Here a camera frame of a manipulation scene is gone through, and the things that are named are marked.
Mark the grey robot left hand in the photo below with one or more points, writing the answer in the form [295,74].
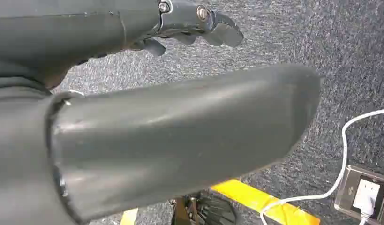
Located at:
[179,130]

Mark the black robot foot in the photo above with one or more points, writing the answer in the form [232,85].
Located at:
[210,211]

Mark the yellow floor tape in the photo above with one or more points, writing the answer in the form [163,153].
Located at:
[257,198]

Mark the robot left arm ribbed sleeve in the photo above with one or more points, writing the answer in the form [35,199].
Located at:
[17,149]

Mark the floor socket box with plug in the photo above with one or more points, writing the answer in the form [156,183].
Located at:
[345,189]

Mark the white plug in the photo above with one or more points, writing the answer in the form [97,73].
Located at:
[365,195]

